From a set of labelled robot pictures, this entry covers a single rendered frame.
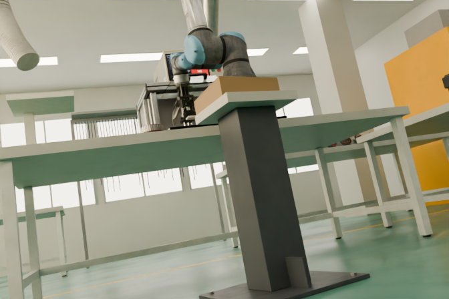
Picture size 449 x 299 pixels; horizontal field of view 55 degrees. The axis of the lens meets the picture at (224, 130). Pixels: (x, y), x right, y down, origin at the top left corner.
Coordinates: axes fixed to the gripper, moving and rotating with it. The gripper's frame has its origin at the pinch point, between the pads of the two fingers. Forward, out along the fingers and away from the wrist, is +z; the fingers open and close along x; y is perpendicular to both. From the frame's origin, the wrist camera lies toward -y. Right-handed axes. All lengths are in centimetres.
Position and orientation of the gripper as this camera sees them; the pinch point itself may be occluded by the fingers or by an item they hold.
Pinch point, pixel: (188, 123)
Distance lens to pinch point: 219.2
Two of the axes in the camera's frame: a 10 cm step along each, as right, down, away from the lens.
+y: 2.5, 0.3, -9.7
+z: 1.6, 9.8, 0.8
